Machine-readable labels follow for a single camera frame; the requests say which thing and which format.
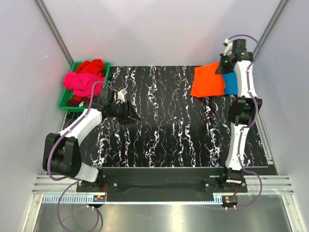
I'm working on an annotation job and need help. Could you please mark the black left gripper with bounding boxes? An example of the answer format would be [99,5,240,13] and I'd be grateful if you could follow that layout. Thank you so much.
[109,100,141,125]

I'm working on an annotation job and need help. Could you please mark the orange t shirt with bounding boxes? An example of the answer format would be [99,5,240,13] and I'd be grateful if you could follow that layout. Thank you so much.
[191,62,225,98]

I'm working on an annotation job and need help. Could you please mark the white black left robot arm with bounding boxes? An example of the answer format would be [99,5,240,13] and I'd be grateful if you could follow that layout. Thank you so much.
[42,100,141,191]

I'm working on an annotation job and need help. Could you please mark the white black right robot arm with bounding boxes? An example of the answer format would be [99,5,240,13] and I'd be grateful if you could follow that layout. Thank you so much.
[216,52,263,192]

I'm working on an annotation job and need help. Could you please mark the folded blue t shirt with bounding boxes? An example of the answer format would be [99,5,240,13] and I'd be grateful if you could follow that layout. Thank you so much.
[222,72,238,95]

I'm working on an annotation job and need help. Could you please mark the dark maroon t shirt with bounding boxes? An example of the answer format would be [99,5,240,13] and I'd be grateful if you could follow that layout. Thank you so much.
[66,96,90,107]

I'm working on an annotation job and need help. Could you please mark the pink t shirt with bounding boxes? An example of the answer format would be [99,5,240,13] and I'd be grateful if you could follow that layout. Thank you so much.
[63,72,105,99]

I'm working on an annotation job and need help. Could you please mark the red t shirt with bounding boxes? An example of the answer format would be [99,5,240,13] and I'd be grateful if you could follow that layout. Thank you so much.
[75,59,105,78]

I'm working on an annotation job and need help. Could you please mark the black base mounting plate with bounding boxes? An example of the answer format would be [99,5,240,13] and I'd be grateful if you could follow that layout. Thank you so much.
[77,167,247,204]

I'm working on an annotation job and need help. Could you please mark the green plastic bin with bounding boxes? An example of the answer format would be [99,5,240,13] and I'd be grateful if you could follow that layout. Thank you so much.
[58,59,111,112]

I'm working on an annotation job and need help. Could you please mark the left connector box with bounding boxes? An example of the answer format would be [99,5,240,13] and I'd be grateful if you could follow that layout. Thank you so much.
[93,195,106,202]

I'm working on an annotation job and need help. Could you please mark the connector box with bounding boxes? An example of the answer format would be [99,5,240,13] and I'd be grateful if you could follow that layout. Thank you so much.
[223,195,238,205]
[93,195,106,202]

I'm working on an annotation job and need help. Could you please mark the right connector box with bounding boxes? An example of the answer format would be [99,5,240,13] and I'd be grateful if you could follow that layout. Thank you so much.
[223,195,238,205]

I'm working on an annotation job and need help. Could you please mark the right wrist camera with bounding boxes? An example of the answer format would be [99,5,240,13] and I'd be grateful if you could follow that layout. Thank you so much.
[222,39,253,61]

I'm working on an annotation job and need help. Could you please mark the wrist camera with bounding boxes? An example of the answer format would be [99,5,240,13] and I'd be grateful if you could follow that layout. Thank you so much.
[98,88,127,105]
[222,39,253,61]

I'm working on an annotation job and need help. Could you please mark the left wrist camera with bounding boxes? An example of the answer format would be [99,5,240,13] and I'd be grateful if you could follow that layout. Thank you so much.
[98,88,127,105]

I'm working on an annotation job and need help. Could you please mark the aluminium frame rail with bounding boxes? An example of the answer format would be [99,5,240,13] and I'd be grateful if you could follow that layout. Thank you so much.
[32,175,294,195]

